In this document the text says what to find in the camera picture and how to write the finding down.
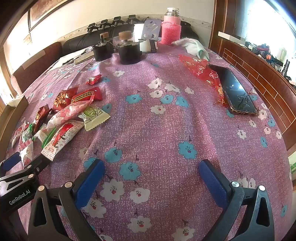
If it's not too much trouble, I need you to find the cardboard box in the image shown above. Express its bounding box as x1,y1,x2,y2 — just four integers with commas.
0,95,29,149

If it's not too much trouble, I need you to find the small dark red snack packet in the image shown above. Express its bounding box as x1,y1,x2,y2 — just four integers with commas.
32,104,51,134

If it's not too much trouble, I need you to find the white snack packet green stripe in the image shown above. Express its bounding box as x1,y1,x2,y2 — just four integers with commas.
32,125,57,149

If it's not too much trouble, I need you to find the wooden cabinet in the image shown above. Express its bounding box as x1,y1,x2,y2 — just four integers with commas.
217,32,296,149

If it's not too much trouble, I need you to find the pink floral snack packet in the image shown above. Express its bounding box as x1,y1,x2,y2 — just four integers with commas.
47,100,95,130

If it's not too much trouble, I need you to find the pink thermos bottle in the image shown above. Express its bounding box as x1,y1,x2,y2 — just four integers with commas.
160,8,182,45

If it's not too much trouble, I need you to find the green white carton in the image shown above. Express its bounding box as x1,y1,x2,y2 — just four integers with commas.
289,155,296,181

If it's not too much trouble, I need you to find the framed wall picture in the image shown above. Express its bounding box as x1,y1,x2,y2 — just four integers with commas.
28,0,77,32

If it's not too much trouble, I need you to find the small red candy packet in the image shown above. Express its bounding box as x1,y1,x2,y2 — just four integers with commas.
85,74,102,85

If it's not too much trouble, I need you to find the black jar with wooden knob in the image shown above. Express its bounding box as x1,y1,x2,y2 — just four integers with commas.
92,32,114,62
117,31,142,65

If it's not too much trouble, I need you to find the red packet with black strip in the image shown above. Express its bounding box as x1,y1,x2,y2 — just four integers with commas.
207,64,258,116

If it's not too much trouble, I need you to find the red snack packet yellow label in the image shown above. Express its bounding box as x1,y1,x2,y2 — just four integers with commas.
70,87,102,105

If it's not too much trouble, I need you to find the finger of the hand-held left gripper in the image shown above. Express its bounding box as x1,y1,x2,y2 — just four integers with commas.
22,154,51,179
0,152,21,178

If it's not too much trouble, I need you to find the large dark red snack packet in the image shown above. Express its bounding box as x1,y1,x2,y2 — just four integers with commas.
51,85,80,114

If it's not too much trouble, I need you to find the white red long snack packet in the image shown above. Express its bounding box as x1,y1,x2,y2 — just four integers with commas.
41,122,85,161

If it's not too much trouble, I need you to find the white notebook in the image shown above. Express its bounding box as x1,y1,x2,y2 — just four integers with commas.
50,47,93,70

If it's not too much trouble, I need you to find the black flashlight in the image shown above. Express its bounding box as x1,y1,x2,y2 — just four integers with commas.
282,59,290,77

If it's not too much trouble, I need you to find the white cloth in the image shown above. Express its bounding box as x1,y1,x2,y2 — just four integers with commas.
171,38,211,62

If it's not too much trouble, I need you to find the red plastic bag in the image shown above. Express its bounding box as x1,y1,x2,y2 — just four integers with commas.
178,54,228,107

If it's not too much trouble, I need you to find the black leather sofa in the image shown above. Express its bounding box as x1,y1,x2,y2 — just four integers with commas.
61,20,200,57

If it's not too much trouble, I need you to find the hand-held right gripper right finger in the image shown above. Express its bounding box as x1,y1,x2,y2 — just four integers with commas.
198,159,275,241

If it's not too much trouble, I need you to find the brown chair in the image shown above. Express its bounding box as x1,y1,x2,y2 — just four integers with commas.
10,42,63,93

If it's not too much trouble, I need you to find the white cup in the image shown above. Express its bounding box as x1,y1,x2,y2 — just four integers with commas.
133,23,159,52

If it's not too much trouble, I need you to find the purple floral tablecloth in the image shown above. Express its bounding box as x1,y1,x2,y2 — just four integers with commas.
5,44,293,241

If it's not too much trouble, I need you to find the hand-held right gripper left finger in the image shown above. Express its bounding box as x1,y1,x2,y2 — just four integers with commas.
28,159,105,241

